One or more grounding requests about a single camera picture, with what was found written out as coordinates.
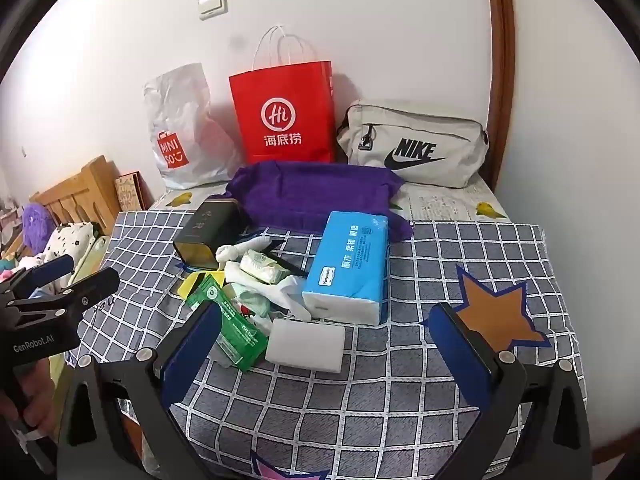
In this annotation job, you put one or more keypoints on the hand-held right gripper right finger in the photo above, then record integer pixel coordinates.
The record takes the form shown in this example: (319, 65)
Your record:
(460, 355)

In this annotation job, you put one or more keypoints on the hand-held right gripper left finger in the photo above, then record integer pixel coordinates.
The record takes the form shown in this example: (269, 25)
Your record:
(195, 345)

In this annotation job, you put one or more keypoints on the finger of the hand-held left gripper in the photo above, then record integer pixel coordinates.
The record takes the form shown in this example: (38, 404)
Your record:
(52, 267)
(95, 285)

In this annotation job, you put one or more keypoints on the green wipes packet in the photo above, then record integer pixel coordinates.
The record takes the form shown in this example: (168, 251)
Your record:
(235, 330)

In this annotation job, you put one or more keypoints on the yellow pouch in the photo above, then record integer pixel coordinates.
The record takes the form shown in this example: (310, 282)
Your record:
(192, 282)

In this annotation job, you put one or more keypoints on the small pale tissue packet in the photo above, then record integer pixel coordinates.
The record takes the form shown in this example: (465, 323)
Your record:
(262, 267)

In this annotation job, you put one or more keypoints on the white sponge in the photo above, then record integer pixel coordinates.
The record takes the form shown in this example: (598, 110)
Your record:
(305, 345)

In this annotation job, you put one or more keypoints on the dark tin box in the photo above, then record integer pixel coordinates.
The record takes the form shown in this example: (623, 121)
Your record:
(205, 235)

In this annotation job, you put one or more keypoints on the blue tissue pack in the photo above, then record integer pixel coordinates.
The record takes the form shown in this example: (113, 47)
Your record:
(345, 265)

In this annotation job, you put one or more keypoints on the person's left hand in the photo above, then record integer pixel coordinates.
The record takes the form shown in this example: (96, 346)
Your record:
(35, 395)

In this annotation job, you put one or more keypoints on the pale yellow pillow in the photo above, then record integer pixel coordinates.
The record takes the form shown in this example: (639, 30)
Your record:
(92, 260)

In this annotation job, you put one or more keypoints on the white dotted pillow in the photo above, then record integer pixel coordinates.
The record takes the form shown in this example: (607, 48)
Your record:
(70, 240)

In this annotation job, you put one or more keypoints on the purple plush toy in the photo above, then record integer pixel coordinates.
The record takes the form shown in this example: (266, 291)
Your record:
(35, 225)

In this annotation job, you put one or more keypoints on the teal packet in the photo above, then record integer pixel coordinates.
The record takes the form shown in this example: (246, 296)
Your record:
(200, 269)

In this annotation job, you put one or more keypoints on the grey checked blanket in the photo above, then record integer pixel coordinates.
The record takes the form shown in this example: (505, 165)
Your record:
(400, 410)

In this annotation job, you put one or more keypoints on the wooden headboard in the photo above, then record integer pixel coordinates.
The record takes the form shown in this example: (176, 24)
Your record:
(85, 180)

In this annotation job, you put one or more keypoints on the brown patterned box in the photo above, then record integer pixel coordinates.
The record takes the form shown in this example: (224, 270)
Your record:
(127, 192)

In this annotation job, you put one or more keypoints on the bird print table cover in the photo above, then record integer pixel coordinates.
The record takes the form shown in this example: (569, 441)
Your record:
(450, 205)

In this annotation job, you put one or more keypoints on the purple towel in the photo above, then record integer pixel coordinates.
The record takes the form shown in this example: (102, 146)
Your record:
(310, 190)

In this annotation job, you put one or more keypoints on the white plastic bag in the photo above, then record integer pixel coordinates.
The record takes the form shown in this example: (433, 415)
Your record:
(180, 110)

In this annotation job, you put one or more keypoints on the beige waist bag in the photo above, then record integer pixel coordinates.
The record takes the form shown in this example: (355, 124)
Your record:
(450, 130)

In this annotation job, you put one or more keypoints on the red paper bag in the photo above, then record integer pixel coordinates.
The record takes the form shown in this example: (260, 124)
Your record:
(280, 110)

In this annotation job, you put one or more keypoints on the wooden door frame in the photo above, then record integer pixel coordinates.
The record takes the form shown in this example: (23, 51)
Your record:
(500, 60)

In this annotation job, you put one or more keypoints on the white light switch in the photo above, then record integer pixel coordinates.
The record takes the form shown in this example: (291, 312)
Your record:
(212, 6)

